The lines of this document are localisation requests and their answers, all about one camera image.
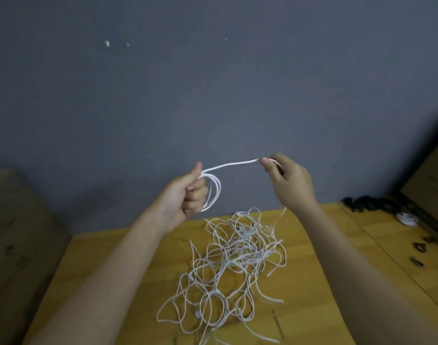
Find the person's left hand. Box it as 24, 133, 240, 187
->
143, 161, 210, 235

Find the person's right hand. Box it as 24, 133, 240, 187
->
259, 153, 319, 216

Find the single white cable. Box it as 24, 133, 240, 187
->
396, 212, 420, 227
199, 158, 285, 213

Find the tangle of white cables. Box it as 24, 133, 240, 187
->
156, 207, 288, 345

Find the group of black cable ties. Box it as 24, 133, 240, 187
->
410, 235, 438, 288

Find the person's left forearm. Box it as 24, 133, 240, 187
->
28, 215, 170, 345

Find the person's right forearm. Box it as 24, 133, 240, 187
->
298, 203, 438, 345

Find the cardboard box with black print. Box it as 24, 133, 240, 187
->
401, 133, 438, 229

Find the plain brown cardboard box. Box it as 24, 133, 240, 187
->
0, 166, 71, 345

